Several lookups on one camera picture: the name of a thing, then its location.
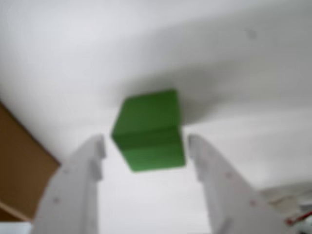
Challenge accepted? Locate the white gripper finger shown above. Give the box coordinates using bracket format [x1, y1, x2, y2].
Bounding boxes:
[187, 134, 297, 234]
[33, 134, 107, 234]

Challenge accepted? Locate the green cube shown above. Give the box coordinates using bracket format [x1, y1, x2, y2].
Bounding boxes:
[110, 88, 186, 174]

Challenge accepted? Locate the brown cardboard box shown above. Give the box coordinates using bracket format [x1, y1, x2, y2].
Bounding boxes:
[0, 101, 61, 221]

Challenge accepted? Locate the red black servo cable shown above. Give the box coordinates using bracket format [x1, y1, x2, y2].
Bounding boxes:
[285, 211, 312, 226]

